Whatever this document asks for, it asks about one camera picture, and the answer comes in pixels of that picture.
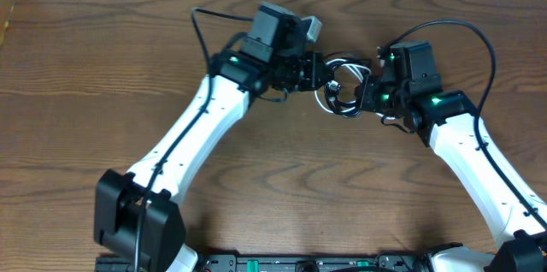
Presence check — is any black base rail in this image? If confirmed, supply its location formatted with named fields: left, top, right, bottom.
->
left=93, top=253, right=432, bottom=272

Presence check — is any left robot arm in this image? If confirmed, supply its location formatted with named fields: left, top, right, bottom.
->
left=93, top=3, right=333, bottom=271

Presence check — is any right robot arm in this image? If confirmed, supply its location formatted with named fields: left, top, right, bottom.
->
left=356, top=41, right=546, bottom=271

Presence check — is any black usb cable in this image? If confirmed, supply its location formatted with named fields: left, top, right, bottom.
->
left=321, top=51, right=373, bottom=119

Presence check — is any white usb cable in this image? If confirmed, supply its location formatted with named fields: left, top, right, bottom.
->
left=314, top=57, right=397, bottom=121

